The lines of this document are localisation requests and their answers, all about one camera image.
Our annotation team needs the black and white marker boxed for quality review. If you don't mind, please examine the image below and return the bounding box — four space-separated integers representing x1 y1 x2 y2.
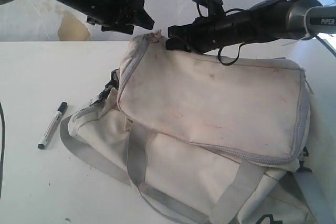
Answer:
37 101 68 150

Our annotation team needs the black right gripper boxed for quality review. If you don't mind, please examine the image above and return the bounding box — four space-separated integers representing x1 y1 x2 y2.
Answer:
165 10 256 54

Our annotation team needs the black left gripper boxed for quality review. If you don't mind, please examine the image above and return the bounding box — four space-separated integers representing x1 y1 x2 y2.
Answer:
56 0 154 35

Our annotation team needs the right robot arm black grey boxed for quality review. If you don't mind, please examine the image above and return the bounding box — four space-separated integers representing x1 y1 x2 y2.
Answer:
166 0 335 54

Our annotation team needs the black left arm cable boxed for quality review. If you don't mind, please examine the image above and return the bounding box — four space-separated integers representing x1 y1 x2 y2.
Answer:
0 102 6 193

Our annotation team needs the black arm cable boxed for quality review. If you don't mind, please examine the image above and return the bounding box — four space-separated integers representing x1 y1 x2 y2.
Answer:
0 102 6 193
195 2 254 67

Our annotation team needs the white canvas duffel bag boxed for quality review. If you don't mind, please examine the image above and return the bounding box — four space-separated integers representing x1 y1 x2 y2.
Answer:
60 33 317 223

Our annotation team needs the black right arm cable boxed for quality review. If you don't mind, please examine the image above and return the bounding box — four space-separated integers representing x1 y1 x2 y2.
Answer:
195 2 254 67

